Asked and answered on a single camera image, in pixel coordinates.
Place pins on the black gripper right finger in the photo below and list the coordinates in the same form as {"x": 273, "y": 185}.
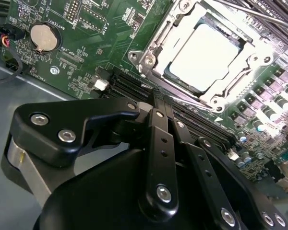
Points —
{"x": 206, "y": 182}

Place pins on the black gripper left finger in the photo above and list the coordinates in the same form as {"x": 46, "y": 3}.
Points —
{"x": 62, "y": 124}

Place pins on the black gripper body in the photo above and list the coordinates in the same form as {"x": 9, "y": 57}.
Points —
{"x": 98, "y": 191}

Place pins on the silver CPU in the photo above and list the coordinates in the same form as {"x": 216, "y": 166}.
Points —
{"x": 204, "y": 57}

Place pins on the metal socket cover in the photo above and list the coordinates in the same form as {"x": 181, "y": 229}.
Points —
{"x": 256, "y": 45}

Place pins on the metal locking lever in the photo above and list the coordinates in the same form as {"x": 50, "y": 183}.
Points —
{"x": 271, "y": 17}

